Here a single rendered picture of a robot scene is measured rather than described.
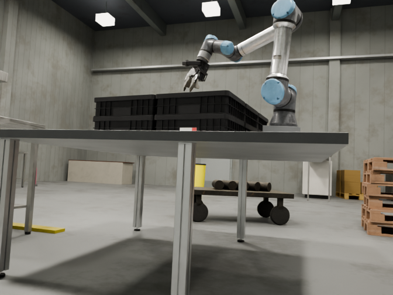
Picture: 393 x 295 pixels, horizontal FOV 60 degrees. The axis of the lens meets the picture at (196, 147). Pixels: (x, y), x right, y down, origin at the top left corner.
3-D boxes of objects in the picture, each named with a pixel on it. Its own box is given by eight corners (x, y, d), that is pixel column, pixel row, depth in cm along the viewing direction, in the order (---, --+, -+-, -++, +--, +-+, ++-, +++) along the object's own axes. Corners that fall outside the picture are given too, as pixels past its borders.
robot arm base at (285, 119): (298, 130, 189) (299, 113, 190) (296, 127, 175) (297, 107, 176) (271, 129, 195) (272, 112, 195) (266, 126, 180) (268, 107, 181)
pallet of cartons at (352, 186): (369, 198, 978) (369, 171, 983) (379, 201, 856) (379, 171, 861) (335, 195, 1005) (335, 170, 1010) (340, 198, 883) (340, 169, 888)
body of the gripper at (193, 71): (204, 82, 200) (212, 64, 201) (194, 75, 194) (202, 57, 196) (196, 82, 206) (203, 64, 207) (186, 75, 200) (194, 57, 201)
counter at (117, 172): (79, 180, 1221) (80, 160, 1226) (133, 184, 1157) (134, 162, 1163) (66, 181, 1155) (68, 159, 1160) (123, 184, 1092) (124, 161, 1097)
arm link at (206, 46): (216, 34, 197) (204, 33, 202) (208, 50, 195) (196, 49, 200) (221, 41, 203) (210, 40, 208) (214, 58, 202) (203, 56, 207)
